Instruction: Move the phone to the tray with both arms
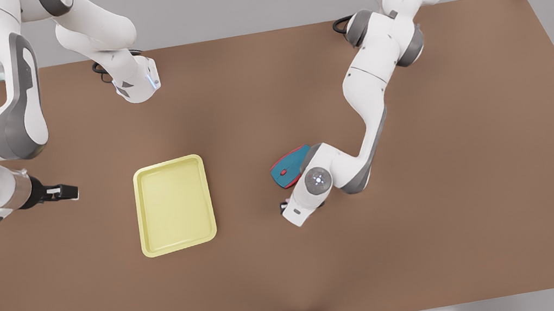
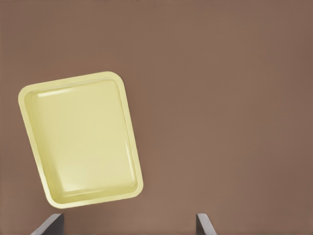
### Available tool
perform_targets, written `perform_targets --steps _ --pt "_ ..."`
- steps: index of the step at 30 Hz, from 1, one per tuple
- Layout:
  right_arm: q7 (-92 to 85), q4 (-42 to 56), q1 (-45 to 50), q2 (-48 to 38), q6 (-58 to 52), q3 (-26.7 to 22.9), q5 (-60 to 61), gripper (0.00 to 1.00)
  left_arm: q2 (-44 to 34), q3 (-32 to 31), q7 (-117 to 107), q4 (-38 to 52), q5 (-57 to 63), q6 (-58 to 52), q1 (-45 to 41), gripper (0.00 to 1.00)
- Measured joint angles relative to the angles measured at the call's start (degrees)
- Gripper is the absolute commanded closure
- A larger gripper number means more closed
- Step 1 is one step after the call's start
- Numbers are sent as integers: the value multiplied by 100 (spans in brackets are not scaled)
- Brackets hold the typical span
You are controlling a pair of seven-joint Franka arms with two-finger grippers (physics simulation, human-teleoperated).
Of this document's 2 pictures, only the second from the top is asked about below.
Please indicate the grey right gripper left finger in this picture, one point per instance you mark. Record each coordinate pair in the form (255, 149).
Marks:
(50, 225)

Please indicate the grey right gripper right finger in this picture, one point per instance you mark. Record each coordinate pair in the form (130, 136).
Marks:
(205, 225)

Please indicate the pale yellow rectangular tray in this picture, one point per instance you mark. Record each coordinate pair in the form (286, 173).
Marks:
(80, 142)

